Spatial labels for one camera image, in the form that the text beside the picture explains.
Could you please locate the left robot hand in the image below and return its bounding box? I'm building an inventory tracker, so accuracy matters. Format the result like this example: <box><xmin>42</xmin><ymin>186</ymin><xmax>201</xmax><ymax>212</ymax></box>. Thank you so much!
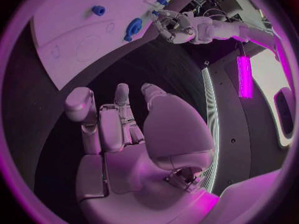
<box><xmin>151</xmin><ymin>9</ymin><xmax>198</xmax><ymax>44</ymax></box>

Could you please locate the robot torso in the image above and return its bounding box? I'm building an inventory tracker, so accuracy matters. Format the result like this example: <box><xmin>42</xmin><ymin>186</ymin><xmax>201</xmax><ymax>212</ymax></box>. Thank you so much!
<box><xmin>200</xmin><ymin>46</ymin><xmax>296</xmax><ymax>197</ymax></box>

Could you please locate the glowing light bar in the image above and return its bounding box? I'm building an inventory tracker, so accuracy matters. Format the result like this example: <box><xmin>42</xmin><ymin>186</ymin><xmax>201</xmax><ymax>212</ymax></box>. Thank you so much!
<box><xmin>236</xmin><ymin>55</ymin><xmax>254</xmax><ymax>99</ymax></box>

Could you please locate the blue gear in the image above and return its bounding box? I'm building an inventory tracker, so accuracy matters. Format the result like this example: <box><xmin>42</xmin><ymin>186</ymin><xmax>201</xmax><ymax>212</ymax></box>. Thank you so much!
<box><xmin>123</xmin><ymin>17</ymin><xmax>144</xmax><ymax>42</ymax></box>

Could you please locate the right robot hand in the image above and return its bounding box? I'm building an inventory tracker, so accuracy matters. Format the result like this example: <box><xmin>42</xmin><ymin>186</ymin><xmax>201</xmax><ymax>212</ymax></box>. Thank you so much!
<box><xmin>63</xmin><ymin>82</ymin><xmax>221</xmax><ymax>224</ymax></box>

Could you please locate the blue peg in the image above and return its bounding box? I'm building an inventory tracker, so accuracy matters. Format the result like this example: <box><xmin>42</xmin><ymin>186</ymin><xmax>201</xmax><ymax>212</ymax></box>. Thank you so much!
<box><xmin>91</xmin><ymin>5</ymin><xmax>107</xmax><ymax>16</ymax></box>

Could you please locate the white cable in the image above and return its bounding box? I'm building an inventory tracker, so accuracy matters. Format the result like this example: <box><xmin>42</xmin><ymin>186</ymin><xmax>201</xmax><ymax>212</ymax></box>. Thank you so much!
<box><xmin>202</xmin><ymin>8</ymin><xmax>231</xmax><ymax>19</ymax></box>

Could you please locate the white task board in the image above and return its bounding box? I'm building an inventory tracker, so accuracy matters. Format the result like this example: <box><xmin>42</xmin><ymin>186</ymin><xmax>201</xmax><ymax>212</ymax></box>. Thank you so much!
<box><xmin>30</xmin><ymin>0</ymin><xmax>188</xmax><ymax>91</ymax></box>

